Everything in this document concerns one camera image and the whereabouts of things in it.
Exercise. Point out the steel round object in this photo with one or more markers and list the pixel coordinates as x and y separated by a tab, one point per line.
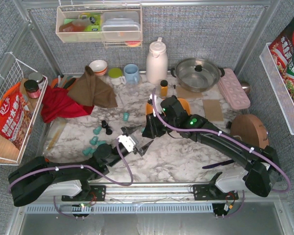
246	87

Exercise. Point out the white orange striped bowl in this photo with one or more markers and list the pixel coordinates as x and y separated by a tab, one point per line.
99	67

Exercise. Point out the green lidded white cup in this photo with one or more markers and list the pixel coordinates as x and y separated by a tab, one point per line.
116	76

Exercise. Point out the orange plastic basket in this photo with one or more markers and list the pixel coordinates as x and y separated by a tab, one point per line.
185	104

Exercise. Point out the blue mug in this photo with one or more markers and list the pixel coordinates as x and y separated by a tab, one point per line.
131	73

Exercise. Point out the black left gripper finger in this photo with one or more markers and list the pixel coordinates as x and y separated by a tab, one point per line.
142	150
128	130

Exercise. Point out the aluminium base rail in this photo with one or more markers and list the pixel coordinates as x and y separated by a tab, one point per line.
78	191

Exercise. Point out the white wire basket left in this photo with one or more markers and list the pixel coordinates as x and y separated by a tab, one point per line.
9	154

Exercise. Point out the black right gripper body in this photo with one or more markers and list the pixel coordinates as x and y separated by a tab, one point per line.
149	125

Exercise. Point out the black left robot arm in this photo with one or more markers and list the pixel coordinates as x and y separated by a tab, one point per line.
28	182

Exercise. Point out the brown cardboard piece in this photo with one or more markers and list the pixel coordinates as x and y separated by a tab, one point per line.
212	109

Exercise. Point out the glass jar silver lid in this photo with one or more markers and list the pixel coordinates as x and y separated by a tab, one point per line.
38	77

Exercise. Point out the small brown cardboard sheet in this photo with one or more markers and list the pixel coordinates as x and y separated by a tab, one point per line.
185	94

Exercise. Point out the white mesh basket right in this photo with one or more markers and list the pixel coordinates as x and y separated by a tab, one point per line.
281	93

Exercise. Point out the clear plastic containers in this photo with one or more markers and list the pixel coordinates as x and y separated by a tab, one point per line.
119	26

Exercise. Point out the orange juice bottle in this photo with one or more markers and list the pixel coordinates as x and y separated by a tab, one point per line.
163	88

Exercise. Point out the brown cloth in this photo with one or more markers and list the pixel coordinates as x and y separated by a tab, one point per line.
89	90

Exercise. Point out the orange snack bag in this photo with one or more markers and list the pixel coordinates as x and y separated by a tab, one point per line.
14	118

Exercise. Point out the cream wall rack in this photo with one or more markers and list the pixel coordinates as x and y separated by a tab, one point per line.
69	13

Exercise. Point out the red jar black lid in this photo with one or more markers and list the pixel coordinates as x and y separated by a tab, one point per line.
32	89

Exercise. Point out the green package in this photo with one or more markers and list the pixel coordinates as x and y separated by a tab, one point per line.
94	18

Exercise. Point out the steel pot with lid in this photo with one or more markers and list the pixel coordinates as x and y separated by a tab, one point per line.
197	75

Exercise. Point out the red cloth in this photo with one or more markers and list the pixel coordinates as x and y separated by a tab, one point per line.
56	104

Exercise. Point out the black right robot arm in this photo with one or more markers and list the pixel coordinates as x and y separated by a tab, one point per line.
259	165

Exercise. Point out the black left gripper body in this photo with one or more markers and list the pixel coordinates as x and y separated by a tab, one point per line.
134	141

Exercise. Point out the pink egg tray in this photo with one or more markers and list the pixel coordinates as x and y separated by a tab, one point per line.
232	90

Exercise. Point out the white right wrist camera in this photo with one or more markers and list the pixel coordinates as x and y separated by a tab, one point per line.
156	104

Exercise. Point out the white thermos jug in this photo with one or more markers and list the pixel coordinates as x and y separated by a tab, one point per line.
157	62

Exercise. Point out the black coffee capsule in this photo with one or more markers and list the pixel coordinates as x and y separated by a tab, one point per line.
108	130
104	124

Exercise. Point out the orange bottle in rack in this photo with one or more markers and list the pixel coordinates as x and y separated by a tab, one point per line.
77	25

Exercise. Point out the teal coffee capsule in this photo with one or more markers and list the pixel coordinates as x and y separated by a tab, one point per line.
125	116
100	143
97	130
87	151
93	140

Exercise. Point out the round wooden board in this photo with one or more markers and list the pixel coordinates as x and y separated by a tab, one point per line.
249	129

